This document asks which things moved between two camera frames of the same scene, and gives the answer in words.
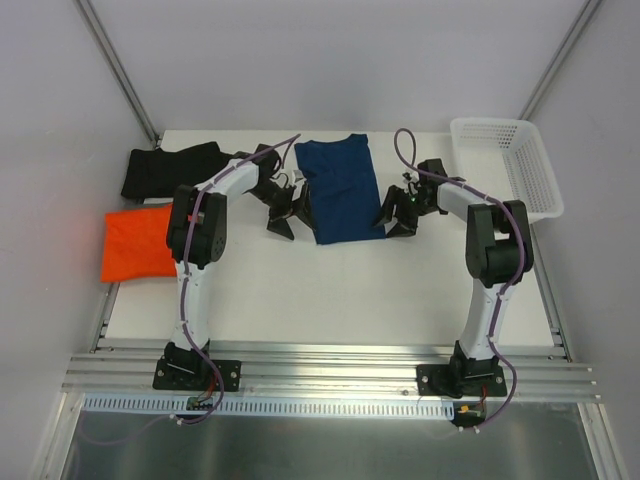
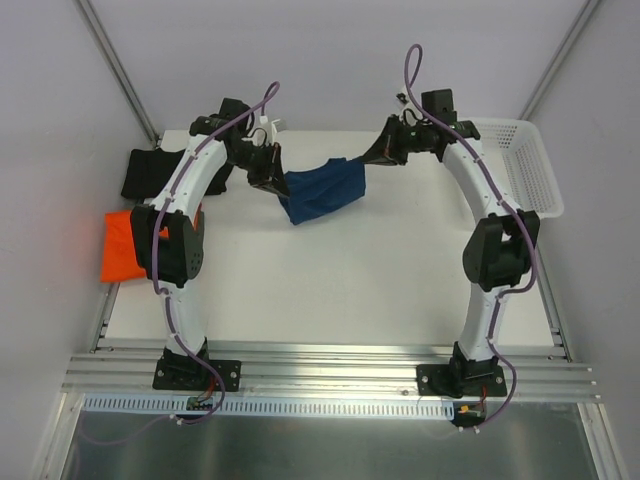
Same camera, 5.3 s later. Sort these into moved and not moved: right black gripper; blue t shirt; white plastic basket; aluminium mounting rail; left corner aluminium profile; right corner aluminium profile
Moved: right black gripper; blue t shirt
Not moved: right corner aluminium profile; aluminium mounting rail; white plastic basket; left corner aluminium profile
